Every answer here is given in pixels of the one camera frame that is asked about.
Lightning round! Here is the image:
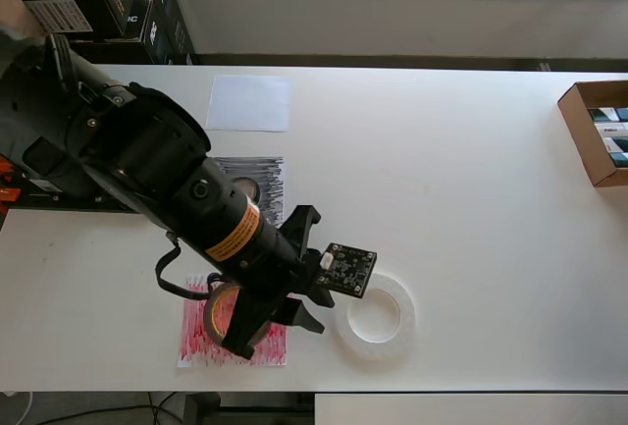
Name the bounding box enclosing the open brown cardboard tray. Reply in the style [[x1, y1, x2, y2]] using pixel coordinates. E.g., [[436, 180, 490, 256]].
[[557, 80, 628, 188]]

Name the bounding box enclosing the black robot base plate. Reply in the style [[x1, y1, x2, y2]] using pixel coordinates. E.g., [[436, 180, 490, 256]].
[[9, 184, 148, 214]]

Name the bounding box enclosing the camera board on black bracket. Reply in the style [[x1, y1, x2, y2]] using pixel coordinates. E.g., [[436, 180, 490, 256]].
[[293, 241, 379, 309]]

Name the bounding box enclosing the brown Huntkey cardboard box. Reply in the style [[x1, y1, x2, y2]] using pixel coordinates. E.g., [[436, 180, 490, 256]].
[[0, 0, 40, 38]]

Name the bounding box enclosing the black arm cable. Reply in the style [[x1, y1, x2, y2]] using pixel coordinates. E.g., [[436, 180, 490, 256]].
[[155, 233, 222, 301]]

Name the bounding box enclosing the black scribbled paper sheet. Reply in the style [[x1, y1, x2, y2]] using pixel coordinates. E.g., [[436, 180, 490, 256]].
[[208, 154, 286, 230]]

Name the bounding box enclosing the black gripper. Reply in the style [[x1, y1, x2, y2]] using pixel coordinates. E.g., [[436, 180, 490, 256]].
[[220, 203, 326, 361]]

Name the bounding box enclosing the red tape roll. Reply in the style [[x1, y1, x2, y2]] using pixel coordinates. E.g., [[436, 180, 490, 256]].
[[202, 280, 270, 350]]

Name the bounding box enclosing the white tape roll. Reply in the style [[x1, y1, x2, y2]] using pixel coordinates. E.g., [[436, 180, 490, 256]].
[[335, 272, 417, 363]]

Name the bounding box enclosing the black floor cable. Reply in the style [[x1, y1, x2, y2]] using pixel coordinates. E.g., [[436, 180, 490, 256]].
[[145, 390, 178, 425]]

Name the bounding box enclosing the orange clamp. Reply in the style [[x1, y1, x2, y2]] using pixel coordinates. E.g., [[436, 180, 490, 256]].
[[0, 157, 22, 205]]

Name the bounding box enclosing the black table leg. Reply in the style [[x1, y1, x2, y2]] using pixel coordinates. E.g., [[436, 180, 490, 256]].
[[183, 392, 222, 425]]

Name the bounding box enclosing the black tape roll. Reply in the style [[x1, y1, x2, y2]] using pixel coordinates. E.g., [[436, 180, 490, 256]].
[[234, 177, 261, 213]]

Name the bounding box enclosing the white floor cable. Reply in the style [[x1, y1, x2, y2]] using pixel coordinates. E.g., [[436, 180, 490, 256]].
[[0, 388, 34, 425]]

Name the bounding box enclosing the red scribbled paper sheet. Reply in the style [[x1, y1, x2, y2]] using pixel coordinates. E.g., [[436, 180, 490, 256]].
[[176, 272, 289, 370]]

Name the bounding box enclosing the plain white paper sheet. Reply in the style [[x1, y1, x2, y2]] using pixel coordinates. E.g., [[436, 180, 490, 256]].
[[204, 74, 291, 133]]

